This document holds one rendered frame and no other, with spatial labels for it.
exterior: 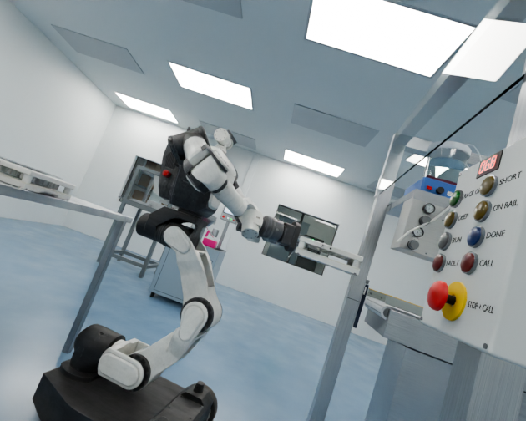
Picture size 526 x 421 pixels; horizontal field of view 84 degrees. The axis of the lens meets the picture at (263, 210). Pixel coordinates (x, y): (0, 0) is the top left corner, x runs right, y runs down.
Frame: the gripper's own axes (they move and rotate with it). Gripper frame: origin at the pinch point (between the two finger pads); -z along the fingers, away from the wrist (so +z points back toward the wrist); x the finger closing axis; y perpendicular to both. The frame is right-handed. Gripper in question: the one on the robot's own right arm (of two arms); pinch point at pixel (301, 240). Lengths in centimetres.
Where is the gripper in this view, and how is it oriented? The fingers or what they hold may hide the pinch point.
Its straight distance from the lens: 120.0
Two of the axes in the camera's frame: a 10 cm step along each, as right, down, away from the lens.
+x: -3.1, 9.4, -1.4
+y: 3.5, -0.2, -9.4
